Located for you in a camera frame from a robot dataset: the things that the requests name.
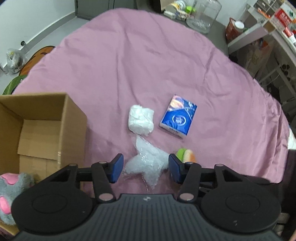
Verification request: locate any white desk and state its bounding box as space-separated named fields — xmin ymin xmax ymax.
xmin=228 ymin=13 xmax=296 ymax=61

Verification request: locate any white bedding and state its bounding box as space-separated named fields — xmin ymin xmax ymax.
xmin=287 ymin=129 xmax=296 ymax=151

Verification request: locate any clear plastic bag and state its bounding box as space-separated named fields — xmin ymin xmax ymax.
xmin=122 ymin=136 xmax=170 ymax=190

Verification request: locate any yellow-lid jar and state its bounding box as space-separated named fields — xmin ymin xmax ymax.
xmin=171 ymin=0 xmax=186 ymax=12

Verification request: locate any pink bed sheet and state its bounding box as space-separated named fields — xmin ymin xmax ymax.
xmin=11 ymin=8 xmax=291 ymax=197

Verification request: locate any orange bear rug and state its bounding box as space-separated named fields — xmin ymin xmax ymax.
xmin=19 ymin=45 xmax=56 ymax=76

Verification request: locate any red waste bin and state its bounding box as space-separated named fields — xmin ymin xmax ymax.
xmin=225 ymin=17 xmax=246 ymax=40

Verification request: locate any green orange squishy toy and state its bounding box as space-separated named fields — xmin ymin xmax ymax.
xmin=176 ymin=148 xmax=197 ymax=164

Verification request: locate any blue tissue packet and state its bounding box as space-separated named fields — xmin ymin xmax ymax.
xmin=159 ymin=94 xmax=198 ymax=139

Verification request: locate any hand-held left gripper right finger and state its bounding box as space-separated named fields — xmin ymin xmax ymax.
xmin=168 ymin=153 xmax=249 ymax=203

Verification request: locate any printed paper bag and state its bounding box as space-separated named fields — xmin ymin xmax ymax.
xmin=245 ymin=38 xmax=271 ymax=73

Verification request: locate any white crumpled tissue wad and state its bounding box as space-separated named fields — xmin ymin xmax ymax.
xmin=128 ymin=104 xmax=155 ymax=135

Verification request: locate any large clear glass jar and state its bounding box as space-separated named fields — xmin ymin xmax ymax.
xmin=186 ymin=0 xmax=222 ymax=35

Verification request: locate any small clear rubbish bag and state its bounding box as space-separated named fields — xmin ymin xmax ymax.
xmin=6 ymin=48 xmax=25 ymax=74

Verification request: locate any cardboard box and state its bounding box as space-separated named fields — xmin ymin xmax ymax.
xmin=0 ymin=92 xmax=88 ymax=235

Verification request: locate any grey pink plush paw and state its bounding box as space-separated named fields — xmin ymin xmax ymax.
xmin=0 ymin=172 xmax=35 ymax=226

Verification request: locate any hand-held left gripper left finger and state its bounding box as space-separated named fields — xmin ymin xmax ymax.
xmin=46 ymin=153 xmax=124 ymax=203

